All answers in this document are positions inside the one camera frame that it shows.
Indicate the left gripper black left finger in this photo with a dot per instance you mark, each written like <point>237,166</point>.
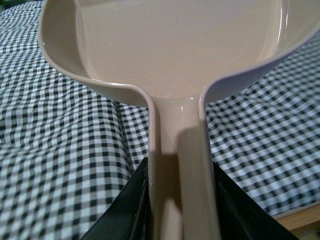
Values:
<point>124,219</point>

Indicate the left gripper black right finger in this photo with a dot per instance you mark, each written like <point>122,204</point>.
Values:
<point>240,217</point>

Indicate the beige plastic dustpan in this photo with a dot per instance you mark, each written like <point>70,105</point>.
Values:
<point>173,57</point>

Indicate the black white checkered tablecloth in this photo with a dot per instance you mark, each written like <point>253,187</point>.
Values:
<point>66,151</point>

